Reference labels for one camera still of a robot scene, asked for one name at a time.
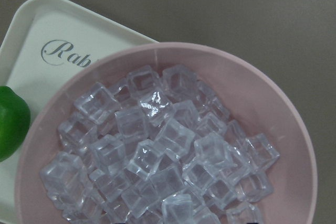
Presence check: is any cream rabbit tray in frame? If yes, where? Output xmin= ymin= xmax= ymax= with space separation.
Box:
xmin=0 ymin=0 xmax=158 ymax=218

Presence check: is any pink bowl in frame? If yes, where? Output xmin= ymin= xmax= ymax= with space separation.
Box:
xmin=15 ymin=42 xmax=318 ymax=223

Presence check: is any green lime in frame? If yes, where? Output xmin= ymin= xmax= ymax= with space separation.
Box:
xmin=1 ymin=86 xmax=31 ymax=161

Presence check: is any pile of clear ice cubes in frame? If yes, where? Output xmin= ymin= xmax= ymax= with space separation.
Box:
xmin=40 ymin=65 xmax=280 ymax=223

